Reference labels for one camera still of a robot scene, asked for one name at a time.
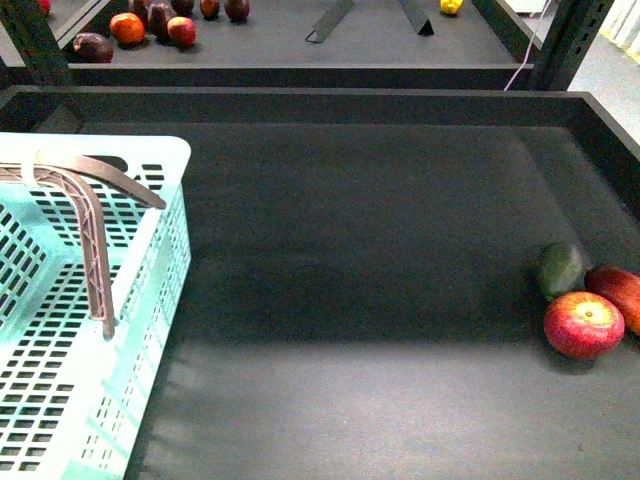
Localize dark purple fruit right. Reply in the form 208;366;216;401
224;0;250;23

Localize light blue plastic basket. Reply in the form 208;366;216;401
1;133;191;479

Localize pink thin cable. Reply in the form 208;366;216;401
503;0;554;92

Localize dark purple fruit middle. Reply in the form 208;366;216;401
147;3;176;42

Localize black metal shelf post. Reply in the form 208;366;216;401
528;0;614;91

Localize green avocado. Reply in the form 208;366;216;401
535;242;585;301

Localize red yellow apple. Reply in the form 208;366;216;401
543;291;625;360

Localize dark purple fruit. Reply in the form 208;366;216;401
224;0;250;23
72;32;114;63
147;3;176;42
170;0;195;17

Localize brown basket handle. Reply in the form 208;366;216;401
1;150;166;340

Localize red apple back shelf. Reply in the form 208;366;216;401
167;16;197;48

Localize red fruit far left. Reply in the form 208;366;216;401
38;0;51;16

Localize red orange mango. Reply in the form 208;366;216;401
584;265;639;335

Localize small dark red fruit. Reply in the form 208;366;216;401
199;0;220;21

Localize dark purple fruit front left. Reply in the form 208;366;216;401
72;32;114;63

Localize dark purple fruit back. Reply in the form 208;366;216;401
170;0;195;17

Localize orange round fruit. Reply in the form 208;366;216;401
109;12;146;46

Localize yellow lemon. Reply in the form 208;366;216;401
440;0;464;16

